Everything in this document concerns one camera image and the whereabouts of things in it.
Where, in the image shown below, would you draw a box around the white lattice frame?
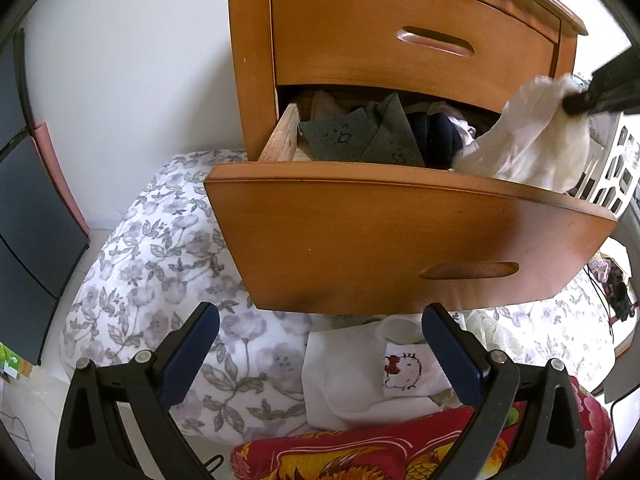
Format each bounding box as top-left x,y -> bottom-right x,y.
572,112 -> 640,216

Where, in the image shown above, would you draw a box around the white garment with cartoon print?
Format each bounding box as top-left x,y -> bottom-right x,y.
302,316 -> 476,431

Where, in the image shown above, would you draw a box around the pink garment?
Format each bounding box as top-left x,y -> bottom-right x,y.
425,101 -> 478,141

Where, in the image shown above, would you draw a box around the pink board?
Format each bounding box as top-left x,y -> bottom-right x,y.
30,122 -> 91,238

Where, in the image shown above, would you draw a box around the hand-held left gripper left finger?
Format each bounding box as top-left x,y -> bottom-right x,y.
56,301 -> 221,480

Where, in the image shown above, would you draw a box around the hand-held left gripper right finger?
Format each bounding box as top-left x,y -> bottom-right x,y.
421,302 -> 587,480

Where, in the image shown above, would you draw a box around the green cardboard box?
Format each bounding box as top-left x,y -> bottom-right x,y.
0,342 -> 33,381

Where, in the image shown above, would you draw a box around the pink white socks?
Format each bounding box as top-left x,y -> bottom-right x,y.
310,89 -> 351,121

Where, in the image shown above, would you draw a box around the grey printed socks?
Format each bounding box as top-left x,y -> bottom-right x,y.
298,94 -> 427,167

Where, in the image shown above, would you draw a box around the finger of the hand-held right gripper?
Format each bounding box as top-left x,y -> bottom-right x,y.
592,47 -> 640,92
564,85 -> 640,116

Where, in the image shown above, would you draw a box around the red floral blanket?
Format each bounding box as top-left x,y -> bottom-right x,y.
231,377 -> 613,480

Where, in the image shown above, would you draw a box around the grey floral white blanket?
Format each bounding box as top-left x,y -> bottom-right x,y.
62,149 -> 613,443

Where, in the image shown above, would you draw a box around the wooden nightstand drawer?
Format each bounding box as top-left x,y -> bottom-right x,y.
270,0 -> 562,113
204,85 -> 620,316

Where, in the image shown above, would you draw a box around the cream garment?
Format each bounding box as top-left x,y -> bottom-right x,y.
452,75 -> 606,193

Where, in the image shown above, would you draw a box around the navy socks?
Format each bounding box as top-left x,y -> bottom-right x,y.
405,109 -> 468,170

